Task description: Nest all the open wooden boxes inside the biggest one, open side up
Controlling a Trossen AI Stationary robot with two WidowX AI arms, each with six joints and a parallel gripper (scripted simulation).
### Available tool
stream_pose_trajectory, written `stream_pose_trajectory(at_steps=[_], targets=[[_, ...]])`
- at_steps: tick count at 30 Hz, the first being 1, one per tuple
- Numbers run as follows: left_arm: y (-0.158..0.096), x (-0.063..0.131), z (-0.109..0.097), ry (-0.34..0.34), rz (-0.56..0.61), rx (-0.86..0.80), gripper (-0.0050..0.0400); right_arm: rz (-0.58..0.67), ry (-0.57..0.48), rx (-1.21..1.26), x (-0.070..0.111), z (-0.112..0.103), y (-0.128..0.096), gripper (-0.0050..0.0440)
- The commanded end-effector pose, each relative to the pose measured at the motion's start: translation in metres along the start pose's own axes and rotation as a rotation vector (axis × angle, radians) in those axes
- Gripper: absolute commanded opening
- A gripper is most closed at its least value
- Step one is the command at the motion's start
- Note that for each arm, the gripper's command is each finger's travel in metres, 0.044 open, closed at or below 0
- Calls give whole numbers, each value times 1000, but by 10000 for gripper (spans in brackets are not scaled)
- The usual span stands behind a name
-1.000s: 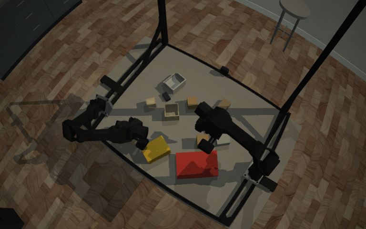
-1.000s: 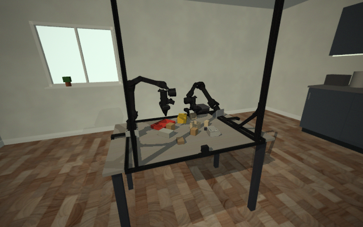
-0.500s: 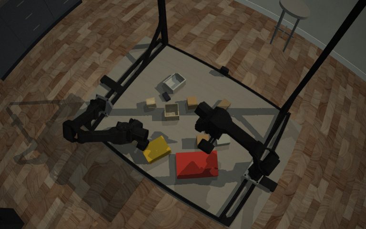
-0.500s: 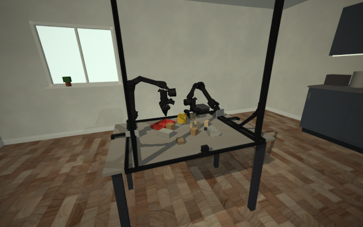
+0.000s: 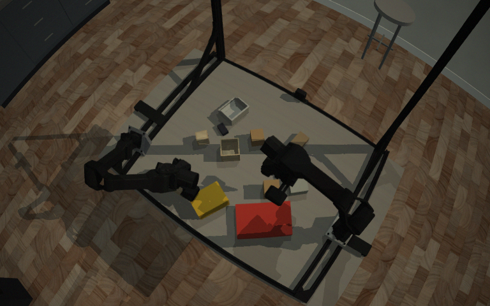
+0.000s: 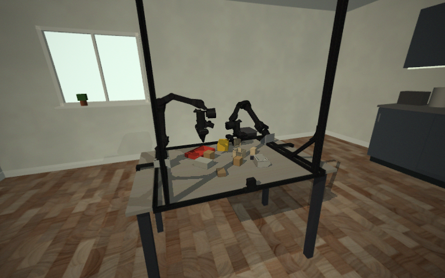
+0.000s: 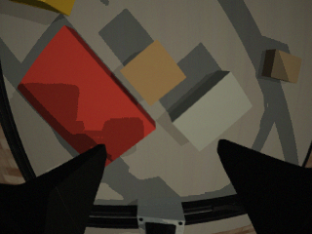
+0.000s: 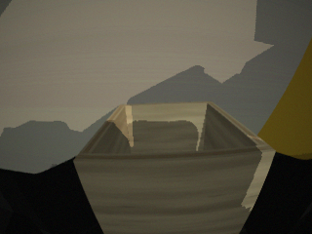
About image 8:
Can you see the yellow rectangular block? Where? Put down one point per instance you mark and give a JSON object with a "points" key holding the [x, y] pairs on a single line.
{"points": [[289, 127]]}

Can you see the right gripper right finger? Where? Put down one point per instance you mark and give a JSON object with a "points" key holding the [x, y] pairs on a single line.
{"points": [[285, 199]]}

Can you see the wooden box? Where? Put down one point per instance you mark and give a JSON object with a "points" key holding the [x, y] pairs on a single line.
{"points": [[189, 185]]}

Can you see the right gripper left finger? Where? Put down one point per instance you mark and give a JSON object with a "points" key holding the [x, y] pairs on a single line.
{"points": [[54, 199]]}

